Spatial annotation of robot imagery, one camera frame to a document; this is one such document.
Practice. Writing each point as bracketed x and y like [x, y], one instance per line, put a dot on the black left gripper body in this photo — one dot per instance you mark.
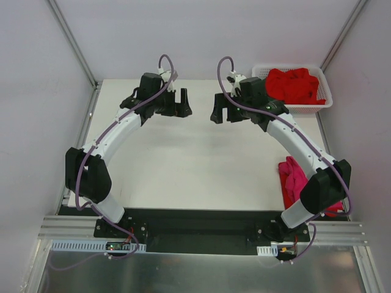
[175, 104]

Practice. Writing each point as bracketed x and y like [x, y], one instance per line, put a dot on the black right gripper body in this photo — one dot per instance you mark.
[229, 107]

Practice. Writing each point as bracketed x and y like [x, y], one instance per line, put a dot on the white plastic laundry basket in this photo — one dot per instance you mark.
[262, 70]

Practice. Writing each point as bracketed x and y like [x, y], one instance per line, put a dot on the pink t shirt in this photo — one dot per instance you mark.
[292, 181]

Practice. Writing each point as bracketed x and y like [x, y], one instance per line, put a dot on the red t shirt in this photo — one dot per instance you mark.
[295, 87]
[333, 207]

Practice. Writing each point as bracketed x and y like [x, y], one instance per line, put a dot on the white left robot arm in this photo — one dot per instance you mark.
[86, 168]

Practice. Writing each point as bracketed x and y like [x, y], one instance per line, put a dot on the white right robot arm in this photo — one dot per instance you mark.
[327, 179]

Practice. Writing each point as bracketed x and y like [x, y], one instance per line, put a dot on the red crumpled t shirt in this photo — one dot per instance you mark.
[295, 87]

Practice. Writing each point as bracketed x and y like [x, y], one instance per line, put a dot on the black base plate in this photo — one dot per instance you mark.
[215, 232]

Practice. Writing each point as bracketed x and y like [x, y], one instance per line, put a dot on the aluminium frame rail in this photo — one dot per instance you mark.
[77, 231]

